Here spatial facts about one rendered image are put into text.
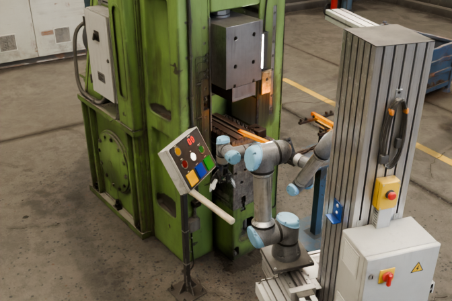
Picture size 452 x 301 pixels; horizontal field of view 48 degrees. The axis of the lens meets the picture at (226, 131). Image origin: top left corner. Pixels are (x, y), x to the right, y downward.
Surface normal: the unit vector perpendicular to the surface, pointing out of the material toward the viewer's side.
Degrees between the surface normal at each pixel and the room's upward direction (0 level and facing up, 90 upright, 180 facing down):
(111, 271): 0
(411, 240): 0
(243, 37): 90
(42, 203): 0
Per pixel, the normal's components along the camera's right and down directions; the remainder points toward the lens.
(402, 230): 0.00, -0.89
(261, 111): 0.63, 0.35
